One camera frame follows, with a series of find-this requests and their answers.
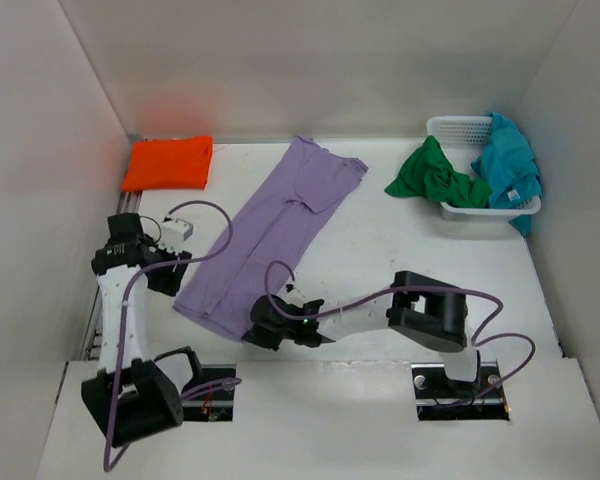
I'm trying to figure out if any orange t shirt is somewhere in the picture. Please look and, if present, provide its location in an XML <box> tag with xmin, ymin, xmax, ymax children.
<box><xmin>121</xmin><ymin>136</ymin><xmax>214</xmax><ymax>193</ymax></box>

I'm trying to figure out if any lavender t shirt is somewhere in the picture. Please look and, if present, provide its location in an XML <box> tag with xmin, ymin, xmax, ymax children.
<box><xmin>174</xmin><ymin>136</ymin><xmax>368</xmax><ymax>341</ymax></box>

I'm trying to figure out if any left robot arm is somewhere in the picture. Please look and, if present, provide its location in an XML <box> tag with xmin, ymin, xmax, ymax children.
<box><xmin>81</xmin><ymin>213</ymin><xmax>205</xmax><ymax>448</ymax></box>

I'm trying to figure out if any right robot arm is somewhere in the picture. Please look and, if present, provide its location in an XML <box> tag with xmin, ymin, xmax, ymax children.
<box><xmin>242</xmin><ymin>271</ymin><xmax>480</xmax><ymax>396</ymax></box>

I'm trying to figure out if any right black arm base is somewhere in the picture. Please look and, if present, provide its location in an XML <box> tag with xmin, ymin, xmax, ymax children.
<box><xmin>411</xmin><ymin>362</ymin><xmax>509</xmax><ymax>421</ymax></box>

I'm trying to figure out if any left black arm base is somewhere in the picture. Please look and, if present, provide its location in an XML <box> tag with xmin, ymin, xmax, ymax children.
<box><xmin>183</xmin><ymin>364</ymin><xmax>236</xmax><ymax>423</ymax></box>

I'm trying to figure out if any green t shirt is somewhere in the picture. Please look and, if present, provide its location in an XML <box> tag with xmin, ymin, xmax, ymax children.
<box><xmin>384</xmin><ymin>136</ymin><xmax>493</xmax><ymax>209</ymax></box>

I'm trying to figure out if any white laundry basket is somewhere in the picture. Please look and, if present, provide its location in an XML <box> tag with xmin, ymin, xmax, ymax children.
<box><xmin>427</xmin><ymin>115</ymin><xmax>541</xmax><ymax>235</ymax></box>

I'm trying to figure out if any teal t shirt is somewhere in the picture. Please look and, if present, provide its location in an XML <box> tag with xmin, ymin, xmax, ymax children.
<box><xmin>471</xmin><ymin>112</ymin><xmax>543</xmax><ymax>209</ymax></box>

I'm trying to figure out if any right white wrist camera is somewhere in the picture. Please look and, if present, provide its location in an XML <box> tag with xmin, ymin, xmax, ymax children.
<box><xmin>282</xmin><ymin>283</ymin><xmax>307</xmax><ymax>306</ymax></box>

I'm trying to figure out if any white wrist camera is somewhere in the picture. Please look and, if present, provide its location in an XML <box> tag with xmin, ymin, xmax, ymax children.
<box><xmin>282</xmin><ymin>283</ymin><xmax>307</xmax><ymax>306</ymax></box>
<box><xmin>158</xmin><ymin>217</ymin><xmax>194</xmax><ymax>254</ymax></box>

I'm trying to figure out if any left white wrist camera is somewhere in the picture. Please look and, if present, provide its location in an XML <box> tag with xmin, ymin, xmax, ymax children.
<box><xmin>158</xmin><ymin>217</ymin><xmax>194</xmax><ymax>254</ymax></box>

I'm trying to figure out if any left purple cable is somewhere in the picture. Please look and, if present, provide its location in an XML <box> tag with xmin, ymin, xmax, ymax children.
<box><xmin>101</xmin><ymin>199</ymin><xmax>243</xmax><ymax>474</ymax></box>

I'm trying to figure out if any purple cable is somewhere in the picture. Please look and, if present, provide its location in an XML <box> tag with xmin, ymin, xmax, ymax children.
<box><xmin>263</xmin><ymin>259</ymin><xmax>537</xmax><ymax>407</ymax></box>
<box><xmin>101</xmin><ymin>199</ymin><xmax>243</xmax><ymax>474</ymax></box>

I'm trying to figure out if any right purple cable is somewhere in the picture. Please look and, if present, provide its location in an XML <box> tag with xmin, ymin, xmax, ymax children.
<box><xmin>263</xmin><ymin>259</ymin><xmax>537</xmax><ymax>407</ymax></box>

